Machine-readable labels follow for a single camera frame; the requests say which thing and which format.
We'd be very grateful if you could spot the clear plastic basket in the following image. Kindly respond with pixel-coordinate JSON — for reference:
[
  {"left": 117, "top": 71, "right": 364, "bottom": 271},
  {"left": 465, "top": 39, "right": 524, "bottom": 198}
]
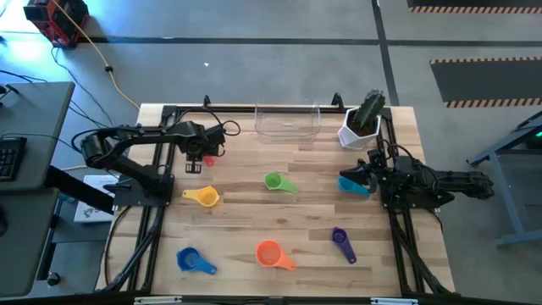
[{"left": 253, "top": 99, "right": 322, "bottom": 145}]

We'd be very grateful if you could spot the green measuring cup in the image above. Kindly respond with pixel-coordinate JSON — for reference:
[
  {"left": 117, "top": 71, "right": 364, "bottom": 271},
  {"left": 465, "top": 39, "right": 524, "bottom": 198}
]
[{"left": 263, "top": 171, "right": 299, "bottom": 195}]

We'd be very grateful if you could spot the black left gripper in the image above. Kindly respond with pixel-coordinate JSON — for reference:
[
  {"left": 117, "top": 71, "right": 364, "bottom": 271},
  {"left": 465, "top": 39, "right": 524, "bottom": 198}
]
[{"left": 180, "top": 120, "right": 228, "bottom": 175}]

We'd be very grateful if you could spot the silver table clamp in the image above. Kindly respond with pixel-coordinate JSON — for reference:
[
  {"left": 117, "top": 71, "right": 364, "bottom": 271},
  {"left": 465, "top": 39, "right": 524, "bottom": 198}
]
[
  {"left": 370, "top": 297, "right": 420, "bottom": 305},
  {"left": 134, "top": 296, "right": 183, "bottom": 305}
]

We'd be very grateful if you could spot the white faceted planter pot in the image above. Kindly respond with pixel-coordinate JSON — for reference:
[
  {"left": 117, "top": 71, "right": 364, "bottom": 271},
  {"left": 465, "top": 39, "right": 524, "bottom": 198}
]
[{"left": 337, "top": 107, "right": 382, "bottom": 152}]

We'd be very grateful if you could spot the white printed booklet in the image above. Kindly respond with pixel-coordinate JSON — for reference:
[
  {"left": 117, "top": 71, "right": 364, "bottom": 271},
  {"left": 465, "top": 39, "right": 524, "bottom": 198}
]
[{"left": 74, "top": 174, "right": 120, "bottom": 225}]

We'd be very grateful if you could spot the red black power station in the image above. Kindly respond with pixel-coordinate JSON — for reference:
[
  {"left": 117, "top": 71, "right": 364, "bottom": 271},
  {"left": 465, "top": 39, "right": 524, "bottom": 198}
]
[{"left": 23, "top": 0, "right": 90, "bottom": 48}]

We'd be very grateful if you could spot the grey desk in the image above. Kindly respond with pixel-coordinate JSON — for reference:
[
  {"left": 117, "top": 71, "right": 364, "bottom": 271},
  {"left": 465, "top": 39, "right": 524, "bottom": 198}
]
[
  {"left": 0, "top": 187, "right": 61, "bottom": 297},
  {"left": 0, "top": 81, "right": 76, "bottom": 194}
]

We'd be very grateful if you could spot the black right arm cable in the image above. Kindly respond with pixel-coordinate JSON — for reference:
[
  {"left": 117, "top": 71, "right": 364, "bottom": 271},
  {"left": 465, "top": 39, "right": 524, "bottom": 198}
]
[{"left": 376, "top": 137, "right": 429, "bottom": 170}]

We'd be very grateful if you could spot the orange measuring cup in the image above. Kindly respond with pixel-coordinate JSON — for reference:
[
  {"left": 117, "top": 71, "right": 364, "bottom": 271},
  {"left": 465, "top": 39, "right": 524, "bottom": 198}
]
[{"left": 255, "top": 240, "right": 298, "bottom": 272}]

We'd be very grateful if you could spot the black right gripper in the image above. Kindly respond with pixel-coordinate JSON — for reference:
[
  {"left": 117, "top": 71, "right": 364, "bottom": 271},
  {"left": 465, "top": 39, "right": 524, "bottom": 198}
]
[{"left": 339, "top": 155, "right": 411, "bottom": 198}]

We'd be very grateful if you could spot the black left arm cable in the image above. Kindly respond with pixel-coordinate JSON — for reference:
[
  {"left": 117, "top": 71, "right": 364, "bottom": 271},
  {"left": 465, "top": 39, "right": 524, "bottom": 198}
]
[{"left": 169, "top": 105, "right": 242, "bottom": 137}]

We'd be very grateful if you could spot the blue measuring cup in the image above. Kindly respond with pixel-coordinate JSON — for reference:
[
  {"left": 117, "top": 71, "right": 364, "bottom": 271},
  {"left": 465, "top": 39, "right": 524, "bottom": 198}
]
[{"left": 175, "top": 247, "right": 218, "bottom": 276}]

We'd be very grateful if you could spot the black device green light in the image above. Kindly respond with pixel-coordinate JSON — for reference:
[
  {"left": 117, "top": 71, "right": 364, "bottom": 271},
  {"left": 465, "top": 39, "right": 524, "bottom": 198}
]
[{"left": 524, "top": 122, "right": 542, "bottom": 149}]

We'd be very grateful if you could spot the purple measuring cup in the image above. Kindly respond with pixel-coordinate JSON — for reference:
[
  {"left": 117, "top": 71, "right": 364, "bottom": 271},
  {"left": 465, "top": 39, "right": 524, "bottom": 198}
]
[{"left": 331, "top": 226, "right": 358, "bottom": 265}]

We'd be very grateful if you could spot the black aluminium table frame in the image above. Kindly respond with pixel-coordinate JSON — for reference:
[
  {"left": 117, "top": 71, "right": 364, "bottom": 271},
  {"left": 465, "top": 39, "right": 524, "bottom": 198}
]
[{"left": 96, "top": 103, "right": 456, "bottom": 297}]

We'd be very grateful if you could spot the black hazard-striped floor mat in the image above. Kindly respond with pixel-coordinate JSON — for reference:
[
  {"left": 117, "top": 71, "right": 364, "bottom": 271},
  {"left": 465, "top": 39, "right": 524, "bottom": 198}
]
[
  {"left": 429, "top": 56, "right": 542, "bottom": 109},
  {"left": 406, "top": 0, "right": 542, "bottom": 14}
]

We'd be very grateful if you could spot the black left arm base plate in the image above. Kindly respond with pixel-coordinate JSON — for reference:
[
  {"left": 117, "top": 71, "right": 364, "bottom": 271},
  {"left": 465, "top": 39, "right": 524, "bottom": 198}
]
[{"left": 103, "top": 173, "right": 175, "bottom": 208}]

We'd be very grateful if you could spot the yellow extension cable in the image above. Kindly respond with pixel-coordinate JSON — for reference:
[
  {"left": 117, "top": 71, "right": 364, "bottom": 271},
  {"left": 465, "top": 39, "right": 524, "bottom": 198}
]
[{"left": 50, "top": 0, "right": 141, "bottom": 110}]

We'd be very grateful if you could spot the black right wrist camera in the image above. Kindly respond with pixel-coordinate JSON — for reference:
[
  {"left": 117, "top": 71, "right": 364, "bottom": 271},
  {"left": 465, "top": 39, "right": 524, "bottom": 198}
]
[{"left": 366, "top": 147, "right": 383, "bottom": 169}]

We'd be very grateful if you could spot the yellow measuring cup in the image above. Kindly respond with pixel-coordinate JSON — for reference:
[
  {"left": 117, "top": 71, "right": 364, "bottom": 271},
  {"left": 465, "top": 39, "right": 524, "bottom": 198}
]
[{"left": 182, "top": 185, "right": 221, "bottom": 208}]

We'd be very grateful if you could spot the green cactus plant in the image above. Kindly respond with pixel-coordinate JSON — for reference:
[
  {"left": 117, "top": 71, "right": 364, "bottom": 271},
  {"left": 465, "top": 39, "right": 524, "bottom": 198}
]
[{"left": 351, "top": 88, "right": 387, "bottom": 132}]

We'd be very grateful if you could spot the black keyboard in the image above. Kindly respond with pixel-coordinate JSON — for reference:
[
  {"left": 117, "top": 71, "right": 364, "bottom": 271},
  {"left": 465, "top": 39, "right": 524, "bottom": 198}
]
[{"left": 0, "top": 136, "right": 28, "bottom": 183}]

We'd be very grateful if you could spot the teal measuring cup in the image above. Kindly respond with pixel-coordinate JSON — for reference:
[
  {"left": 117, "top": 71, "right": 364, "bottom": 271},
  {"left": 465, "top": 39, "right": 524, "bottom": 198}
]
[{"left": 337, "top": 175, "right": 372, "bottom": 198}]

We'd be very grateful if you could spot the black floor cable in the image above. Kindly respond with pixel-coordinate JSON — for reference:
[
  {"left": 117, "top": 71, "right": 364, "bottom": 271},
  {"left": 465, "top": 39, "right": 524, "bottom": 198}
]
[
  {"left": 0, "top": 69, "right": 48, "bottom": 85},
  {"left": 49, "top": 45, "right": 116, "bottom": 128}
]

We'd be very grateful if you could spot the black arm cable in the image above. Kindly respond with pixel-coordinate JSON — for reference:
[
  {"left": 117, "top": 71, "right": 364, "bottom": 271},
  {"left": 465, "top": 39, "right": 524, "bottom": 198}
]
[
  {"left": 169, "top": 105, "right": 242, "bottom": 137},
  {"left": 376, "top": 137, "right": 429, "bottom": 170}
]

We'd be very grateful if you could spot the blue metal table frame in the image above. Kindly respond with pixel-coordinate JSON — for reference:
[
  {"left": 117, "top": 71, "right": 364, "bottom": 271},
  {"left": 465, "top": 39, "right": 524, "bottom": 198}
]
[{"left": 467, "top": 110, "right": 542, "bottom": 248}]

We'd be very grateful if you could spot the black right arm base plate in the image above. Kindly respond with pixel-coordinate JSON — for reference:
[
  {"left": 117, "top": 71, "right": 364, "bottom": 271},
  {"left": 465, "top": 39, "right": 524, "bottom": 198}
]
[{"left": 379, "top": 186, "right": 456, "bottom": 213}]

